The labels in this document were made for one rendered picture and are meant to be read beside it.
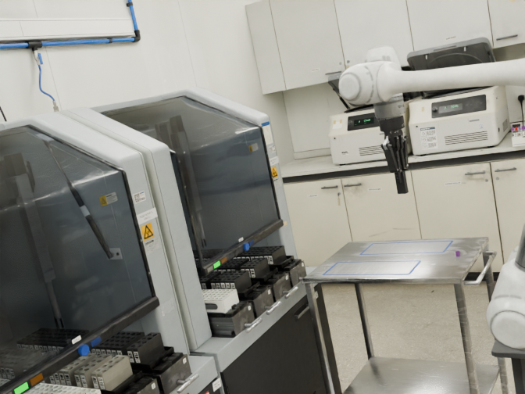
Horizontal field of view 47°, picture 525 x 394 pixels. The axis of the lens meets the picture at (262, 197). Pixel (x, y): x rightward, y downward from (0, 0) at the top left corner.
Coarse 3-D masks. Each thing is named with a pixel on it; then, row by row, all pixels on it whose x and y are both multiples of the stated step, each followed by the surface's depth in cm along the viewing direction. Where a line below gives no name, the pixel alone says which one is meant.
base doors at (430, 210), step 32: (512, 160) 378; (288, 192) 461; (320, 192) 448; (352, 192) 435; (384, 192) 424; (416, 192) 413; (448, 192) 401; (480, 192) 391; (512, 192) 382; (320, 224) 454; (352, 224) 442; (384, 224) 430; (416, 224) 418; (448, 224) 407; (480, 224) 396; (512, 224) 387; (320, 256) 461; (480, 256) 401
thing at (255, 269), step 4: (260, 260) 248; (264, 260) 248; (252, 264) 244; (256, 264) 243; (260, 264) 245; (264, 264) 248; (268, 264) 250; (252, 268) 241; (256, 268) 242; (260, 268) 245; (264, 268) 247; (268, 268) 250; (252, 272) 242; (256, 272) 242; (260, 272) 245; (264, 272) 247; (252, 276) 242; (256, 276) 242; (260, 276) 244
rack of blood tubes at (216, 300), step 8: (208, 296) 221; (216, 296) 219; (224, 296) 218; (232, 296) 219; (208, 304) 230; (216, 304) 216; (224, 304) 215; (232, 304) 219; (216, 312) 217; (224, 312) 215
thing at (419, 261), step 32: (352, 256) 247; (384, 256) 239; (416, 256) 231; (448, 256) 224; (320, 352) 238; (352, 384) 255; (384, 384) 250; (416, 384) 245; (448, 384) 240; (480, 384) 236
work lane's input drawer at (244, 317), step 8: (240, 304) 220; (248, 304) 221; (232, 312) 214; (240, 312) 216; (248, 312) 221; (216, 320) 215; (224, 320) 213; (232, 320) 212; (240, 320) 216; (248, 320) 220; (216, 328) 216; (224, 328) 214; (232, 328) 213; (240, 328) 215; (248, 328) 213
